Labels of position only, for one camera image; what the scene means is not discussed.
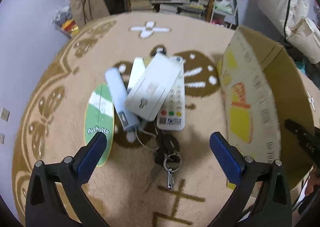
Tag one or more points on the brown cardboard box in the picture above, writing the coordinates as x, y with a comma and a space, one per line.
261, 88

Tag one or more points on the beige patterned round rug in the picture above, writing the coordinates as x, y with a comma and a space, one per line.
52, 126

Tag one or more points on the stack of books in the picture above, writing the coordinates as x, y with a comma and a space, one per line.
140, 5

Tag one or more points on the black key bunch with carabiner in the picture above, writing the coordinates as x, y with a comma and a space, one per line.
166, 157

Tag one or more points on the wall power outlet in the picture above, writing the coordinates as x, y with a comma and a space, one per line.
4, 115

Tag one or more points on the white cylindrical power bank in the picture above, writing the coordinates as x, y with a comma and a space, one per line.
128, 120

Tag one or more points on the cream puffy jacket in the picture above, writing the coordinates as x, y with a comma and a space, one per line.
290, 17

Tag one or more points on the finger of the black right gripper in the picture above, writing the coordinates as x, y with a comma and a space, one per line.
308, 142

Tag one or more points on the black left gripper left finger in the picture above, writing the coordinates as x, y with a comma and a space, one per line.
44, 207

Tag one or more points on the green mini skateboard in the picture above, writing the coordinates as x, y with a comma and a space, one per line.
99, 117

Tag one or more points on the white box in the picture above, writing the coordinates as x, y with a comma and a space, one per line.
152, 88

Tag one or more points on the white rolling cart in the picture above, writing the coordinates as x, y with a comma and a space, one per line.
225, 12

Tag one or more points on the white remote with buttons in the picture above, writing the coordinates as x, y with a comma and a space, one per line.
171, 116

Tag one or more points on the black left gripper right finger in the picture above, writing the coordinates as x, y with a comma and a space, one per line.
272, 206

